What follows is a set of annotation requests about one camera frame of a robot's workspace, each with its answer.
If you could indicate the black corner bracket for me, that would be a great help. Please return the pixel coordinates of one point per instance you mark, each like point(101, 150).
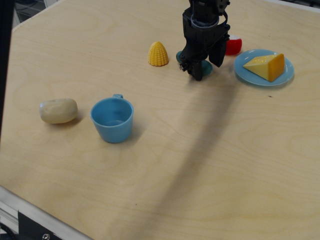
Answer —
point(28, 229)

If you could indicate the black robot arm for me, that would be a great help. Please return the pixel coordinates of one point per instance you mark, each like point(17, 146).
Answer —
point(205, 10)

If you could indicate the yellow toy cheese wedge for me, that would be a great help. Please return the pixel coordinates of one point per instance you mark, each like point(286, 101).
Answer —
point(268, 67)

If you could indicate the beige toy potato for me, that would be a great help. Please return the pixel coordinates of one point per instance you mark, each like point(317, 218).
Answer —
point(58, 111)

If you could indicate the yellow toy corn piece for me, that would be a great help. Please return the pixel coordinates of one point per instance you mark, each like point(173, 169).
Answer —
point(157, 55)

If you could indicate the green toy cucumber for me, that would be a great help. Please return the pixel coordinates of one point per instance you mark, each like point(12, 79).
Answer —
point(206, 67)

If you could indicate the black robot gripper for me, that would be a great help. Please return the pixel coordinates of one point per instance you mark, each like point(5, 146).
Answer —
point(203, 41)

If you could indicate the aluminium table frame rail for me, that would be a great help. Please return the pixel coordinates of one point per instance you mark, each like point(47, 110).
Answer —
point(11, 204)

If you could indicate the light blue plastic cup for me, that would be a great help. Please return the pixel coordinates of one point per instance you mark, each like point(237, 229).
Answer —
point(113, 118)

